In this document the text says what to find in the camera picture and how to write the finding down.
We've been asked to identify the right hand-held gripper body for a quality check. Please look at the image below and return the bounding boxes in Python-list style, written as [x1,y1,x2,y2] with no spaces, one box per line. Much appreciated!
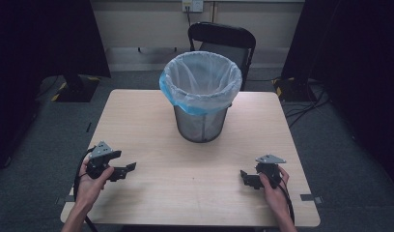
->
[254,154,288,189]

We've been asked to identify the white wall socket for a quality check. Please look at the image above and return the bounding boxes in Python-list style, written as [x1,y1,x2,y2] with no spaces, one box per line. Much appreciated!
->
[182,0,205,14]

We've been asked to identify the black floor cables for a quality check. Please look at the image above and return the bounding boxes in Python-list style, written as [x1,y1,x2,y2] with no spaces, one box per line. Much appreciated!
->
[283,80,332,129]

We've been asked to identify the black plug cable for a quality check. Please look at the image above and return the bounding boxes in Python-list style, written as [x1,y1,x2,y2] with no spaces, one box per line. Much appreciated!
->
[184,5,193,28]

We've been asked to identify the black stand base striped tape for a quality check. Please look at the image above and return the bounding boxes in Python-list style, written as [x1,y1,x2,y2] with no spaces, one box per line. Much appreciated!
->
[271,76,316,103]
[50,74,101,103]

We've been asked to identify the person's right hand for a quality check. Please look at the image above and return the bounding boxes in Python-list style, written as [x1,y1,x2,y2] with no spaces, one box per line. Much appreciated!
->
[258,164,292,218]

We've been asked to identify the hand-held gripper black cable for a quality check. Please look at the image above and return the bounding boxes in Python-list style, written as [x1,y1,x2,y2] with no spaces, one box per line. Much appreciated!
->
[72,146,99,232]
[274,176,296,226]

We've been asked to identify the translucent blue trash bag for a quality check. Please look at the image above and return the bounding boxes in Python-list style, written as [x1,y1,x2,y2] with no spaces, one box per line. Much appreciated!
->
[158,50,243,117]

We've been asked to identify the right hand-held gripper black cable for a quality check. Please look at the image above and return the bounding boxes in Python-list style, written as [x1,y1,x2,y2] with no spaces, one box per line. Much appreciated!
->
[274,176,296,226]

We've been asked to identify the black folding chair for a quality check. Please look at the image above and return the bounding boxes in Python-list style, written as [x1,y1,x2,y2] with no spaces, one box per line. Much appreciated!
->
[187,21,257,92]

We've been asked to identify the grey tape strip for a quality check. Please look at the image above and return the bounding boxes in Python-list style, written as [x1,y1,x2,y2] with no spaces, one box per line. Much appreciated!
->
[55,194,77,207]
[299,193,324,205]

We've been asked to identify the dark curtain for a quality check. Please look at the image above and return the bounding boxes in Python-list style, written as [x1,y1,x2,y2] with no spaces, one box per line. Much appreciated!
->
[0,0,111,173]
[281,0,394,191]

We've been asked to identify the grey mesh trash can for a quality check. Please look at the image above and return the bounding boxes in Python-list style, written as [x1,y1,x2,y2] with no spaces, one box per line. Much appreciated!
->
[173,101,234,144]

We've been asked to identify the left hand-held gripper black cable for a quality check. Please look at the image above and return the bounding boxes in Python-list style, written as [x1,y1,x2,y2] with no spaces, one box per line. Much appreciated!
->
[72,146,99,232]

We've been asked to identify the person's left hand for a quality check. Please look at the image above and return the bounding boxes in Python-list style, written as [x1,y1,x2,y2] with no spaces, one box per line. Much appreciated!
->
[74,159,116,211]

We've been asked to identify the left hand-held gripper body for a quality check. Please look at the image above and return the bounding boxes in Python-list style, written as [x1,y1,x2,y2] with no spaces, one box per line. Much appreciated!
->
[85,140,123,181]

